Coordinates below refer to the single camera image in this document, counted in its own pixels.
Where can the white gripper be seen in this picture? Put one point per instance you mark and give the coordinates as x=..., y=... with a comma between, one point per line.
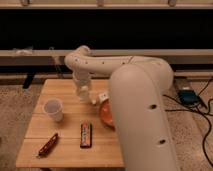
x=82, y=81

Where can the white sponge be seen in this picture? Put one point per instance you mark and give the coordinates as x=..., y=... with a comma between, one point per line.
x=103, y=96

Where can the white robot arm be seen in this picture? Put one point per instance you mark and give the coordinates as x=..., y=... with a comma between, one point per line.
x=135, y=87

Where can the orange ceramic bowl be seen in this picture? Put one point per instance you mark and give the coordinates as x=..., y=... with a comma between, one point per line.
x=105, y=113

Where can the brown candy bar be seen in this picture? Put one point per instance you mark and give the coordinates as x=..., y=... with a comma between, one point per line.
x=86, y=135

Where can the wooden table board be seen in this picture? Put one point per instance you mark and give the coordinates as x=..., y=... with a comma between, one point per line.
x=67, y=153

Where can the blue power adapter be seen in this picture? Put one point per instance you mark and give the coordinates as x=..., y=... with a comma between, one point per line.
x=187, y=96

